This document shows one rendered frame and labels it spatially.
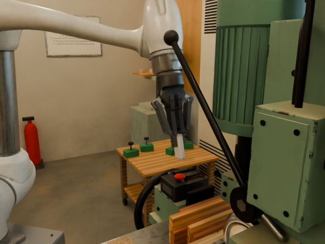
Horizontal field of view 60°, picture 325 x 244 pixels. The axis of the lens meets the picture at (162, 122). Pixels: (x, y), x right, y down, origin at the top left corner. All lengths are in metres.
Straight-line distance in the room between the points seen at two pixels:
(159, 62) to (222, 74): 0.21
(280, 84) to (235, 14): 0.16
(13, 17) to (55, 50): 2.64
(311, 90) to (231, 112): 0.20
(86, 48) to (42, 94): 0.75
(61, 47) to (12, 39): 2.45
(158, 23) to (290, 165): 0.51
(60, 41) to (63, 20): 2.65
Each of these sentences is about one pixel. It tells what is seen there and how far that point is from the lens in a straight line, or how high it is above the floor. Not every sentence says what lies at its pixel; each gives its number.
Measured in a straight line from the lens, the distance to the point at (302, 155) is 0.37.
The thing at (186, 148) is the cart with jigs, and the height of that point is 0.53.
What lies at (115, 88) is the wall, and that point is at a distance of 3.72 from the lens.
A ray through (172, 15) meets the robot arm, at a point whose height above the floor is 1.45.
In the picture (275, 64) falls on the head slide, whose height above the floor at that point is 1.35.
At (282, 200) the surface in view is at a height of 1.19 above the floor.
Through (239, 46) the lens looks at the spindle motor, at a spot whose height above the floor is 1.38.
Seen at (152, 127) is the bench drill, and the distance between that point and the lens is 2.90.
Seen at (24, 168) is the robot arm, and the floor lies 0.93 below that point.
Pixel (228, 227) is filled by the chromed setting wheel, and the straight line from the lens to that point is 0.60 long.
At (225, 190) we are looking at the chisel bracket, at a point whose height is 1.03.
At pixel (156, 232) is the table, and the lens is 0.80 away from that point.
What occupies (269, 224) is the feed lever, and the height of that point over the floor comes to 1.10.
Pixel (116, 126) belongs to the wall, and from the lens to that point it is 3.82.
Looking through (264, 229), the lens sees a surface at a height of 1.08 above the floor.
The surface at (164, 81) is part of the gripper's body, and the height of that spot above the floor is 1.29.
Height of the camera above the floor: 1.38
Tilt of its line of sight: 15 degrees down
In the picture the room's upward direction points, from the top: straight up
